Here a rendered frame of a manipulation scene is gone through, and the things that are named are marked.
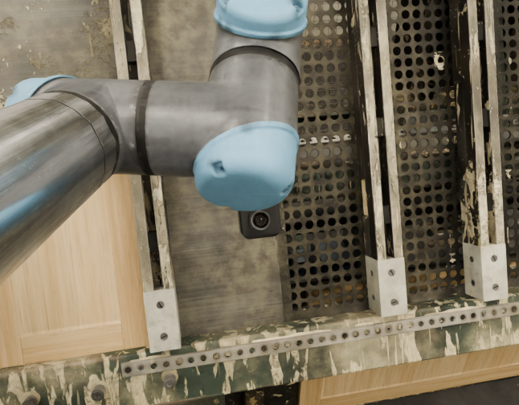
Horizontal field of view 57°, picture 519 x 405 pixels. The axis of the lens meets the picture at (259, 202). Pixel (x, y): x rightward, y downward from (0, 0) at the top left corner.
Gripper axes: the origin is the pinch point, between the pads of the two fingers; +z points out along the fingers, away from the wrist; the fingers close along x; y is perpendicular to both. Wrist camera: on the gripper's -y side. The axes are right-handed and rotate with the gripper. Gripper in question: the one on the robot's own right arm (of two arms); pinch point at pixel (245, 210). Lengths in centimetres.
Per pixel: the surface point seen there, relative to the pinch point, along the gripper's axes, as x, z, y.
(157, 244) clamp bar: 15.2, 28.4, 8.3
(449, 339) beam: -47, 46, -14
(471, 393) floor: -94, 136, -23
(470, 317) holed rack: -52, 43, -11
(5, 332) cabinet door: 47, 40, -2
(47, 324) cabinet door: 39, 40, -2
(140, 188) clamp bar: 17.2, 21.8, 17.7
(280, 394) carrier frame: -14, 100, -16
